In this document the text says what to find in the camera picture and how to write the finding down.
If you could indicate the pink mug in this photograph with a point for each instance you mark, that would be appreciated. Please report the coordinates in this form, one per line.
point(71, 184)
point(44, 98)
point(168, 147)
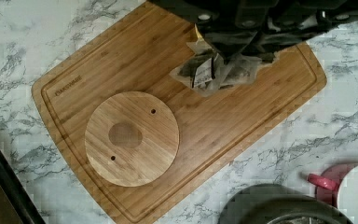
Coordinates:
point(328, 182)

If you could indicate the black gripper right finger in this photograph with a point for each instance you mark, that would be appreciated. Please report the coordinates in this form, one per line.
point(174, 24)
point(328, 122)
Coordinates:
point(294, 21)

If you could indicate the black round container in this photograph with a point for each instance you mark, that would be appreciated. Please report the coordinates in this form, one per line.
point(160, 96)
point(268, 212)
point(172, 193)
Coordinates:
point(277, 204)

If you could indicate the round wooden stand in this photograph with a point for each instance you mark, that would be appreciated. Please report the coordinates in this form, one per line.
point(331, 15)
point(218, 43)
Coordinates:
point(132, 139)

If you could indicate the bamboo cutting board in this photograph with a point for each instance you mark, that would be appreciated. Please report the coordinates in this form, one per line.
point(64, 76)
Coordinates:
point(137, 54)

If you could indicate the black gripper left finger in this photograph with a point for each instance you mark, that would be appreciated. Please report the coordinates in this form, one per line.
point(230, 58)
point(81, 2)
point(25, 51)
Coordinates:
point(226, 25)

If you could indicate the black edge object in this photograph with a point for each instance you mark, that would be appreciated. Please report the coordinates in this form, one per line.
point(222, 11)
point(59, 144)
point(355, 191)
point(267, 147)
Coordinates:
point(17, 195)

